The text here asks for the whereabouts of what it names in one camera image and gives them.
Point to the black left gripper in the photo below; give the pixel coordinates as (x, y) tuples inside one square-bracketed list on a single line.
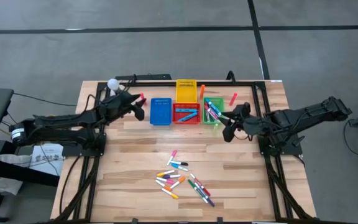
[(117, 105)]

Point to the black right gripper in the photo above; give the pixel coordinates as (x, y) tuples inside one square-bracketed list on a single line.
[(250, 126)]

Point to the light green Sharpie highlighter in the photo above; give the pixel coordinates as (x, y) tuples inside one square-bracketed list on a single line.
[(216, 126)]

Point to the orange highlighter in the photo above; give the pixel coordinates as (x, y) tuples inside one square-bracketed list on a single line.
[(202, 91)]

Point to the teal Sharpie highlighter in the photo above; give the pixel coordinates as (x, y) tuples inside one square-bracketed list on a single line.
[(187, 117), (183, 110)]

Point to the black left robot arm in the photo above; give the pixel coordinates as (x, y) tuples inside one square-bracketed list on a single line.
[(61, 119)]

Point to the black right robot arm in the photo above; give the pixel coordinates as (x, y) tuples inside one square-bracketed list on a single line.
[(315, 112)]

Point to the green plastic basket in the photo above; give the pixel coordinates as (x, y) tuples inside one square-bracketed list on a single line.
[(221, 101)]

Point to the blue plastic basket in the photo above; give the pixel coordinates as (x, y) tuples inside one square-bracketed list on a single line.
[(161, 111)]

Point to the black power strip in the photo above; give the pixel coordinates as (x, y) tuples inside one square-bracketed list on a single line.
[(143, 76)]

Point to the light bulb lamp brass base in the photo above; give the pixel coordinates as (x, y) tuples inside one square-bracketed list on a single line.
[(113, 84)]

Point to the red plastic basket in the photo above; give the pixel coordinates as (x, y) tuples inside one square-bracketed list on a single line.
[(179, 121)]

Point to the yellow plastic basket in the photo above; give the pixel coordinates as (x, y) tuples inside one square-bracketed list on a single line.
[(186, 91)]

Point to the white marker black cap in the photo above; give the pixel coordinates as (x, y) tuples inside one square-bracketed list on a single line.
[(180, 163)]

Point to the white marker teal cap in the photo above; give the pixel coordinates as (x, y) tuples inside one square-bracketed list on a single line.
[(179, 167)]

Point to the thin red Expo marker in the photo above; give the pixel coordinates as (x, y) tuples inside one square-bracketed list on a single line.
[(199, 184)]

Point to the white marker yellow cap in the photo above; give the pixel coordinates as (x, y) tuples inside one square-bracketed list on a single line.
[(170, 193), (165, 173)]

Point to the thin green Expo marker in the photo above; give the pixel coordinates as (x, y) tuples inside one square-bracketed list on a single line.
[(197, 191)]

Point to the white marker purple cap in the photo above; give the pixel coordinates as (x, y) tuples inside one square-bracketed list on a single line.
[(171, 176)]

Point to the thin blue Expo marker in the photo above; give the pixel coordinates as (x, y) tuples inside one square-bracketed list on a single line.
[(206, 199)]

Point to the white paper sheet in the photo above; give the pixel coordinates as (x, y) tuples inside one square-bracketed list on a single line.
[(47, 155)]

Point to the white plastic bag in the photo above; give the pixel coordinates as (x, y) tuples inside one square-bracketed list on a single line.
[(5, 183)]

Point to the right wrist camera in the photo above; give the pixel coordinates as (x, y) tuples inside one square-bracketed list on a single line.
[(245, 109)]

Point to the black aluminium table frame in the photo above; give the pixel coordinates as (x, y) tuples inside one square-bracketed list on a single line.
[(216, 83)]

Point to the small black bracket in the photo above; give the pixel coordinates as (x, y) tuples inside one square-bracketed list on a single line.
[(219, 220), (134, 221)]

